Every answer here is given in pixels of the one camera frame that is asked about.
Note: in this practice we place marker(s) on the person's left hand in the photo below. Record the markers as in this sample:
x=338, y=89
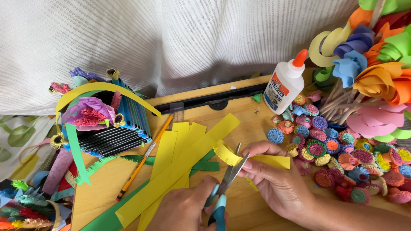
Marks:
x=175, y=210

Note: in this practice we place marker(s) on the person's right hand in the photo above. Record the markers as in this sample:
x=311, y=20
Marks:
x=279, y=192

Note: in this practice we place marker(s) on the yellow fringed paper strip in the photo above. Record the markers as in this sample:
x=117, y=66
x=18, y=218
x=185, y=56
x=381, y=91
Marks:
x=226, y=154

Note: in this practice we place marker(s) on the small yellow fringed scrap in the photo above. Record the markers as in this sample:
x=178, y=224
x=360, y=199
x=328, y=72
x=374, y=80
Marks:
x=252, y=184

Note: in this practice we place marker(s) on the long yellow paper strip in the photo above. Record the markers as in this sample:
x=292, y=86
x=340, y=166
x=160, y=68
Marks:
x=179, y=168

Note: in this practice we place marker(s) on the yellow pencil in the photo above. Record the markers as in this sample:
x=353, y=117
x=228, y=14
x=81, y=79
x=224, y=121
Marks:
x=141, y=162

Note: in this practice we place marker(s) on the pile of small quilled flowers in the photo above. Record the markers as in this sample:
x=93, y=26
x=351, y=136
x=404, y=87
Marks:
x=334, y=154

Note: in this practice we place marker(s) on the plain green paper strip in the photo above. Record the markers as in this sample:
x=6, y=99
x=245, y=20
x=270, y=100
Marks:
x=107, y=219

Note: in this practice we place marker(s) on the wooden work board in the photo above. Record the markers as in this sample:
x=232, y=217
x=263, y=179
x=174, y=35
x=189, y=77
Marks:
x=99, y=199

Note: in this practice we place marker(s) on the green fringed paper strip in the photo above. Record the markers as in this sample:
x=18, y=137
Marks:
x=102, y=161

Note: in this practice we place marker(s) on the small green paper piece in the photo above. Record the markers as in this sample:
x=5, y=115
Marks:
x=257, y=97

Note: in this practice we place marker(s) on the clear plastic ruler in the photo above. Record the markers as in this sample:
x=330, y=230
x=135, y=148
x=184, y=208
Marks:
x=177, y=112

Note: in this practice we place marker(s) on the bundle of wooden sticks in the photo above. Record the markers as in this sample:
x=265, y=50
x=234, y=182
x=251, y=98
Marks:
x=337, y=106

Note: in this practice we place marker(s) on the decorated woven paper basket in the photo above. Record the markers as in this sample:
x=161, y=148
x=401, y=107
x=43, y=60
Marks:
x=109, y=128

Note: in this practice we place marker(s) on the white glue bottle orange cap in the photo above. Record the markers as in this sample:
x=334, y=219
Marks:
x=284, y=86

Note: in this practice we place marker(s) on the black clamp bar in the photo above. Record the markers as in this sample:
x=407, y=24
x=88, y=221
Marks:
x=205, y=98

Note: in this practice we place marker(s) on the heap of coloured paper scraps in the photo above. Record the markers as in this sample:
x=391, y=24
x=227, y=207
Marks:
x=57, y=170

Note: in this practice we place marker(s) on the container of fringed paper stems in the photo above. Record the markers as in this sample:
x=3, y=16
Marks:
x=29, y=208

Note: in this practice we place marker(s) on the bouquet of large paper flowers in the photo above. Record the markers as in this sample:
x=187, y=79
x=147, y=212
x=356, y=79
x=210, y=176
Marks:
x=379, y=73

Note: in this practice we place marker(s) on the white ribbed blanket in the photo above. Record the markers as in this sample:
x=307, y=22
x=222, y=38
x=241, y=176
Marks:
x=160, y=41

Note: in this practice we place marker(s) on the leaf print cloth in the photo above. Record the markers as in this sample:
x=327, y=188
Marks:
x=19, y=138

